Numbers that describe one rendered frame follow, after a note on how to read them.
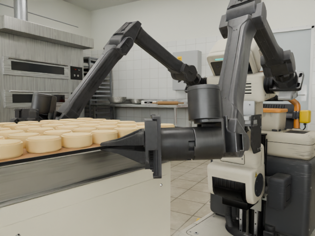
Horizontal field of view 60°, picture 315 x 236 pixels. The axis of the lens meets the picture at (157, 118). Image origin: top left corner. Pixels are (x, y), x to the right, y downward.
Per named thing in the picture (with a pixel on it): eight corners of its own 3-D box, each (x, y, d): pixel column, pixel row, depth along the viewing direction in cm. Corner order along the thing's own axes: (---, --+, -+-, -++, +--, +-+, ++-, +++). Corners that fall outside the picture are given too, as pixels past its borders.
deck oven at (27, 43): (10, 176, 347) (3, 14, 333) (-38, 165, 407) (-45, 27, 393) (95, 154, 481) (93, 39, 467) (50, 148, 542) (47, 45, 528)
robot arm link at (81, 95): (136, 44, 102) (119, 44, 110) (127, 32, 99) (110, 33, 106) (68, 140, 90) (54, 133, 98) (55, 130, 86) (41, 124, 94)
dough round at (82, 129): (80, 136, 57) (80, 127, 57) (102, 137, 56) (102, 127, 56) (66, 139, 52) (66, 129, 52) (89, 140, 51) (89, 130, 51)
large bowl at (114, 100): (103, 104, 542) (103, 96, 541) (115, 103, 576) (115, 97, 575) (118, 104, 523) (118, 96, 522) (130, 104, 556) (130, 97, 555)
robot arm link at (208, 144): (231, 159, 44) (221, 158, 50) (228, 117, 45) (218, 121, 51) (189, 161, 44) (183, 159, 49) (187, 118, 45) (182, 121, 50)
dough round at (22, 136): (42, 143, 48) (41, 131, 48) (39, 147, 44) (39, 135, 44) (11, 144, 47) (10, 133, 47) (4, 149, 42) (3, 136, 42)
